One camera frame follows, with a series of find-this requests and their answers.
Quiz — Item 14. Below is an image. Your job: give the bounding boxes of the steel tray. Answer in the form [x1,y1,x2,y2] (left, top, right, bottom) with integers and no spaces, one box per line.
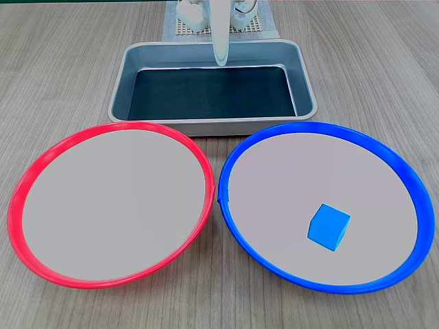
[107,39,319,137]

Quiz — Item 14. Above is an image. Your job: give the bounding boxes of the pale perforated base plate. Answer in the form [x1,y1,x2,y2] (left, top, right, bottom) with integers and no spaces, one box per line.
[175,16,265,37]

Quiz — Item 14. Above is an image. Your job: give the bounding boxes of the blue-rimmed white plate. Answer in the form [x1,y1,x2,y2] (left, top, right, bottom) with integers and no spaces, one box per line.
[217,121,431,295]

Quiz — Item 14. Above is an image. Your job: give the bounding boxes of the red-rimmed white plate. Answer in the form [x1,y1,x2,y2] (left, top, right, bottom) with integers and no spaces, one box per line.
[7,120,217,291]

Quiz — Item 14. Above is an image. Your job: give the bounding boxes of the pale grey sheet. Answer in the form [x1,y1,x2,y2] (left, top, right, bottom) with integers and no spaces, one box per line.
[161,0,280,44]

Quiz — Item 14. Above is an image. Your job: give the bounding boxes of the black tray mat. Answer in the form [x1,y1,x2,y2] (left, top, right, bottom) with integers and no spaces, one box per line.
[127,66,298,121]

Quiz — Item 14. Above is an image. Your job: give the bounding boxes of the blue cube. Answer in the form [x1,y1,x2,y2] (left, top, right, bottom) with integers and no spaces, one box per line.
[307,203,352,254]

